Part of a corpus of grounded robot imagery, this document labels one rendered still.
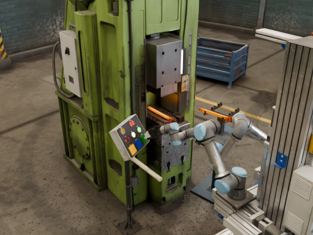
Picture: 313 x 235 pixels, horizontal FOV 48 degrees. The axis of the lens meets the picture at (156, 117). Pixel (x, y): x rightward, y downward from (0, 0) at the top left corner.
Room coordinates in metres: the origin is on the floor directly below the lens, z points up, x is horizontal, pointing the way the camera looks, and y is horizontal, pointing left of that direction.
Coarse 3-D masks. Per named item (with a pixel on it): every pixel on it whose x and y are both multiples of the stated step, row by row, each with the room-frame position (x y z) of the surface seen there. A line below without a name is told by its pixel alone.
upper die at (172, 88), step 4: (172, 84) 3.13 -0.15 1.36; (176, 84) 3.16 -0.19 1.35; (148, 88) 3.19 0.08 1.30; (152, 88) 3.14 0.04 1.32; (160, 88) 3.05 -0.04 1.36; (164, 88) 3.07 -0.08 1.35; (168, 88) 3.10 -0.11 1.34; (172, 88) 3.13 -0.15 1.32; (176, 88) 3.16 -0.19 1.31; (152, 92) 3.14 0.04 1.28; (156, 92) 3.09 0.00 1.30; (160, 92) 3.05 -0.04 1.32; (164, 92) 3.07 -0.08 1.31; (168, 92) 3.10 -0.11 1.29; (172, 92) 3.13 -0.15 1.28; (160, 96) 3.04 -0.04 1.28
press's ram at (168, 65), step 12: (168, 36) 3.33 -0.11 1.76; (156, 48) 3.01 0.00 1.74; (168, 48) 3.09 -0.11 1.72; (180, 48) 3.18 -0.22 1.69; (156, 60) 3.01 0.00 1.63; (168, 60) 3.10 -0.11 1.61; (180, 60) 3.19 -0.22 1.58; (156, 72) 3.01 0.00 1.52; (168, 72) 3.10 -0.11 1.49; (180, 72) 3.19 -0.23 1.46; (156, 84) 3.01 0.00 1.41; (168, 84) 3.10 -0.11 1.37
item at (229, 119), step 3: (201, 108) 3.30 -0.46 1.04; (207, 111) 3.23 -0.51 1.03; (210, 111) 3.22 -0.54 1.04; (213, 114) 3.18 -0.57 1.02; (216, 114) 3.16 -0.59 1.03; (219, 114) 3.15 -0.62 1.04; (225, 117) 3.09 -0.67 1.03; (228, 117) 3.07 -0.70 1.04; (231, 117) 3.06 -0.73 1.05; (228, 120) 3.06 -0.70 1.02; (231, 120) 3.05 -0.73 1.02
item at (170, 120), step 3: (150, 108) 3.35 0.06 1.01; (153, 108) 3.35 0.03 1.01; (156, 111) 3.28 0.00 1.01; (159, 114) 3.23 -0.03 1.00; (162, 114) 3.21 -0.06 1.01; (165, 117) 3.15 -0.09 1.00; (168, 117) 3.14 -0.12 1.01; (171, 117) 3.13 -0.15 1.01; (171, 120) 3.09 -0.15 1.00; (174, 120) 3.07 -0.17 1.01
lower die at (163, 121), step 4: (148, 108) 3.37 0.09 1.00; (156, 108) 3.39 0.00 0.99; (148, 112) 3.29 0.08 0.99; (152, 112) 3.29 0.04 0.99; (164, 112) 3.29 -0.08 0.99; (148, 116) 3.23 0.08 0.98; (156, 116) 3.21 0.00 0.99; (160, 116) 3.20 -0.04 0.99; (168, 116) 3.20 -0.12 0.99; (172, 116) 3.20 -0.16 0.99; (148, 120) 3.20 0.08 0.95; (152, 120) 3.14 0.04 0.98; (156, 120) 3.13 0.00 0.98; (160, 120) 3.11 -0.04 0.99; (164, 120) 3.11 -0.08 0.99; (168, 120) 3.10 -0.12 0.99; (156, 124) 3.09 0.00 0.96; (160, 124) 3.04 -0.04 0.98; (164, 124) 3.07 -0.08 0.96
